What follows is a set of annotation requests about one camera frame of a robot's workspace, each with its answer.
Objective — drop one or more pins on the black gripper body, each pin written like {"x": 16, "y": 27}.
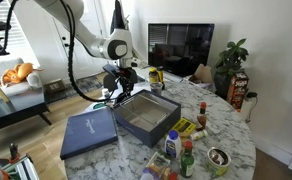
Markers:
{"x": 126, "y": 75}

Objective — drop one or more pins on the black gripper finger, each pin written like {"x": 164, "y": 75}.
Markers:
{"x": 118, "y": 90}
{"x": 127, "y": 90}

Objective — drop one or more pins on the navy blue box lid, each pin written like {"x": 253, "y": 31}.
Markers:
{"x": 86, "y": 133}

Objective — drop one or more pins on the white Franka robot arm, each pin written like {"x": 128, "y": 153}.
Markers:
{"x": 92, "y": 40}

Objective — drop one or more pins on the navy blue cardboard box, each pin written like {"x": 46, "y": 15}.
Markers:
{"x": 152, "y": 133}

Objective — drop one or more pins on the brown cardboard box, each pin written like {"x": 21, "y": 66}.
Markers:
{"x": 55, "y": 86}

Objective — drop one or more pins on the black chair back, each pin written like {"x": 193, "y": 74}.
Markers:
{"x": 107, "y": 83}

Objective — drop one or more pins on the small white bottle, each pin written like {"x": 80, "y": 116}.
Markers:
{"x": 105, "y": 93}

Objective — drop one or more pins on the white television stand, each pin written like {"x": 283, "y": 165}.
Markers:
{"x": 142, "y": 71}

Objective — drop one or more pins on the green round lid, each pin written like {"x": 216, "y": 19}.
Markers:
{"x": 99, "y": 106}

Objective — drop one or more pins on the yellow lid supplement jar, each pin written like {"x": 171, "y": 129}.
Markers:
{"x": 153, "y": 76}

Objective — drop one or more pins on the grey metal can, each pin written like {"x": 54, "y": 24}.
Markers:
{"x": 156, "y": 88}

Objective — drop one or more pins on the dark patterned rug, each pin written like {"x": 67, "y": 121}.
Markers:
{"x": 86, "y": 83}

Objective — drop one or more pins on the dark hanging jacket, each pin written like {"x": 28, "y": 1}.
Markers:
{"x": 117, "y": 20}

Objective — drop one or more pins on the black flat screen television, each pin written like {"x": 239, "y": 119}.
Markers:
{"x": 181, "y": 50}

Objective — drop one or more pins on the yellow black packet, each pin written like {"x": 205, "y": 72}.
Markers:
{"x": 184, "y": 126}

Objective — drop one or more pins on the white bottle blue cap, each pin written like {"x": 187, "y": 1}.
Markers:
{"x": 173, "y": 145}

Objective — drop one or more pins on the brown paper bag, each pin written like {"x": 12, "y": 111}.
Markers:
{"x": 202, "y": 73}

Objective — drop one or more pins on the red cap hot sauce bottle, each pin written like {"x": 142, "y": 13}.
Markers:
{"x": 202, "y": 118}

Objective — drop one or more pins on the clear snack bag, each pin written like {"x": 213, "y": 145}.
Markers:
{"x": 159, "y": 163}

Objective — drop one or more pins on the small pale pill bottle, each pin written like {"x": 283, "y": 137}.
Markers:
{"x": 198, "y": 135}

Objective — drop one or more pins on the purple cup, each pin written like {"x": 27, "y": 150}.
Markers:
{"x": 147, "y": 175}

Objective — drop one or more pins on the green glass bottle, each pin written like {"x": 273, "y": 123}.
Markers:
{"x": 187, "y": 163}

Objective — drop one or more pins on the black coffee table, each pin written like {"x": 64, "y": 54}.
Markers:
{"x": 16, "y": 106}

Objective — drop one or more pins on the orange plush toy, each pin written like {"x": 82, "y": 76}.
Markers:
{"x": 14, "y": 76}

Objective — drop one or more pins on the green potted plant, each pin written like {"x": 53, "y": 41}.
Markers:
{"x": 231, "y": 60}

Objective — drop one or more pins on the orange red game carton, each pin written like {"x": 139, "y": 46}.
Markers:
{"x": 237, "y": 90}

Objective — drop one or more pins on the grey sofa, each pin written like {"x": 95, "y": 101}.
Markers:
{"x": 6, "y": 91}

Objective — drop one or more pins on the open green tin can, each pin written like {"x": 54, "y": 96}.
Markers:
{"x": 218, "y": 163}

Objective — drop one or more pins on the red green clamp equipment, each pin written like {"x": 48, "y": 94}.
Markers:
{"x": 19, "y": 168}

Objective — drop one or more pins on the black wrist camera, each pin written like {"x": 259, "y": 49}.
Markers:
{"x": 109, "y": 70}

